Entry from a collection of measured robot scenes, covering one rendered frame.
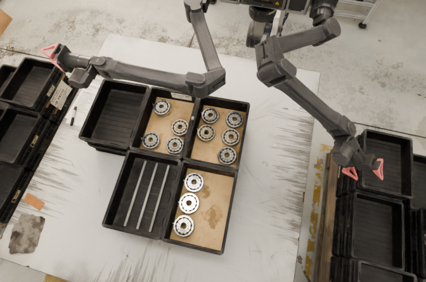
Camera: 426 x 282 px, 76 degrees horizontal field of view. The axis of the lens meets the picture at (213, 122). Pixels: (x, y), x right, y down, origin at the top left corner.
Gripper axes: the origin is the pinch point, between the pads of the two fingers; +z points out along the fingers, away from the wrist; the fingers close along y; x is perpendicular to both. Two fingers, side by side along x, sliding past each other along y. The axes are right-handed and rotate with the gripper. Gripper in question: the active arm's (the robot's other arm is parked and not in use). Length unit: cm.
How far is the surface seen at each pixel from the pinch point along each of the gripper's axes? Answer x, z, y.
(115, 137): -10, -8, 62
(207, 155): -7, -64, 62
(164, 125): 4, -34, 62
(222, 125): 12, -68, 62
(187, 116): 13, -46, 62
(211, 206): -33, -73, 62
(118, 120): 1, -6, 62
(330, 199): 1, -154, 130
